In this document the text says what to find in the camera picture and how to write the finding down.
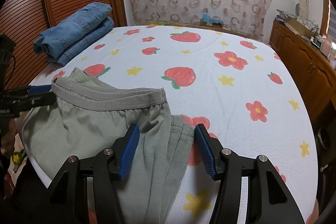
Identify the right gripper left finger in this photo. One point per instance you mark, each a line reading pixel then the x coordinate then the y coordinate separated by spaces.
pixel 68 189

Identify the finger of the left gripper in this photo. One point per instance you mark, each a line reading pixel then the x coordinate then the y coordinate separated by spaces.
pixel 39 89
pixel 38 100

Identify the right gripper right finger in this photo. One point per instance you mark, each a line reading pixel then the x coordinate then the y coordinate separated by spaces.
pixel 269 200

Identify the grey-green shorts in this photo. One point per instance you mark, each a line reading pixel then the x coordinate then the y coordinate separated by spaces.
pixel 90 115

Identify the left hand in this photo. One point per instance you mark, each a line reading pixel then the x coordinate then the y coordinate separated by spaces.
pixel 8 140

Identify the folded blue jeans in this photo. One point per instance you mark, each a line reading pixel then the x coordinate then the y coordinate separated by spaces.
pixel 61 43

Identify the floral brown blanket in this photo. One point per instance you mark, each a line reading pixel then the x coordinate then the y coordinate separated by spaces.
pixel 17 162

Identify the white strawberry flower sheet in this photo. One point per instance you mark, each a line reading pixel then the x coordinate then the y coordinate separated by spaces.
pixel 239 89

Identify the wooden sideboard cabinet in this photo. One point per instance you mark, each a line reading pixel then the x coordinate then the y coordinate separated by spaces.
pixel 310 70

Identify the pink bottle on sideboard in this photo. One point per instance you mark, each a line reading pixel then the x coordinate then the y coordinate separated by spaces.
pixel 326 43

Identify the cardboard box on sideboard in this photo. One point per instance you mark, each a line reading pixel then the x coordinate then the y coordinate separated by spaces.
pixel 299 29

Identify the grey zebra window blind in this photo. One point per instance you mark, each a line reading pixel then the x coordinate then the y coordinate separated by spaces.
pixel 331 30

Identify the cardboard box with blue cloth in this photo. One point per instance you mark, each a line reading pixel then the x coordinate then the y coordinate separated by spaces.
pixel 211 21

